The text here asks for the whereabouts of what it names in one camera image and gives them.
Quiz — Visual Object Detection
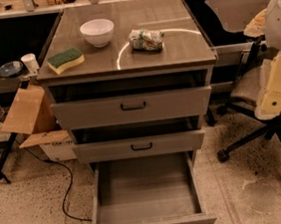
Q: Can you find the grey top drawer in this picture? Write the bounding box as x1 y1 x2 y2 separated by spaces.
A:
51 86 211 129

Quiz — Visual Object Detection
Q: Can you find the green yellow sponge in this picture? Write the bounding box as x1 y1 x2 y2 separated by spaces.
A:
47 47 85 75

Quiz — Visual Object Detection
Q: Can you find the grey middle drawer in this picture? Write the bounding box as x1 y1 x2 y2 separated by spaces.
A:
73 129 205 163

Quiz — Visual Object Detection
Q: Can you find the black floor cable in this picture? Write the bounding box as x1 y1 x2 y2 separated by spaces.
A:
14 131 93 224

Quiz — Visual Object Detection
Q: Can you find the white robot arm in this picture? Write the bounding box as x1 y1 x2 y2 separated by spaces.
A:
243 0 281 120

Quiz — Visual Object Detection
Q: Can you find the white ceramic bowl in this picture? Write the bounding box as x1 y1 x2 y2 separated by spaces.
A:
80 19 115 48

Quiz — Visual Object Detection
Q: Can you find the white paper cup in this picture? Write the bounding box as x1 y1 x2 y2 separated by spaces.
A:
21 54 40 74

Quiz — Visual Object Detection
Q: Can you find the open cardboard box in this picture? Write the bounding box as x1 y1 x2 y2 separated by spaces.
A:
1 85 76 162

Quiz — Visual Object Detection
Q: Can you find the grey drawer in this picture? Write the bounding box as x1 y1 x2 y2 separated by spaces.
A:
73 129 205 163
92 152 216 224
51 86 211 129

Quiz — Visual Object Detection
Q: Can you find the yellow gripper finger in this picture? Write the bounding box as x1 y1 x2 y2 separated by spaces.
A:
255 50 281 120

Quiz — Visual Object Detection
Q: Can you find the grey bottom drawer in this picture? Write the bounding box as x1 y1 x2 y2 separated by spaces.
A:
92 152 216 224

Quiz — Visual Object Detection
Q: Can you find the black office chair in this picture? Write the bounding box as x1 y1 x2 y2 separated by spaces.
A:
217 36 281 162

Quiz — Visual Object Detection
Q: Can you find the grey drawer cabinet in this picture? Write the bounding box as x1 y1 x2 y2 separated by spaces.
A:
29 0 228 173

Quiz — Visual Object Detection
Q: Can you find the dark blue plate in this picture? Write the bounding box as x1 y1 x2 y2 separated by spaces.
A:
0 61 24 78

